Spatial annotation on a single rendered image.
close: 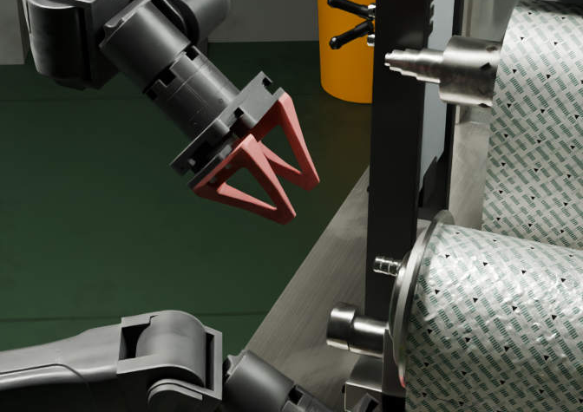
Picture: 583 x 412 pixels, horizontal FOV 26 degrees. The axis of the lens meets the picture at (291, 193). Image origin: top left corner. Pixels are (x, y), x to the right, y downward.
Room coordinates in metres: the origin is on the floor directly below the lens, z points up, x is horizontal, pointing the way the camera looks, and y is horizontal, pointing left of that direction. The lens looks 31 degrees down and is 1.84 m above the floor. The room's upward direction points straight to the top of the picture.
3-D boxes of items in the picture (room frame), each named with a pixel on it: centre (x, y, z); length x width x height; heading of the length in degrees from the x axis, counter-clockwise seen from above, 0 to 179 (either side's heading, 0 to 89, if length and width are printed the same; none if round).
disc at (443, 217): (0.82, -0.11, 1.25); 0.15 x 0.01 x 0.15; 159
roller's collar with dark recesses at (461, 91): (1.07, -0.17, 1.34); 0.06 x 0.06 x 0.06; 69
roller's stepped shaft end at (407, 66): (1.09, -0.12, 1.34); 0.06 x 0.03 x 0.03; 69
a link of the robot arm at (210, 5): (0.98, 0.13, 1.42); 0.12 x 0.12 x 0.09; 66
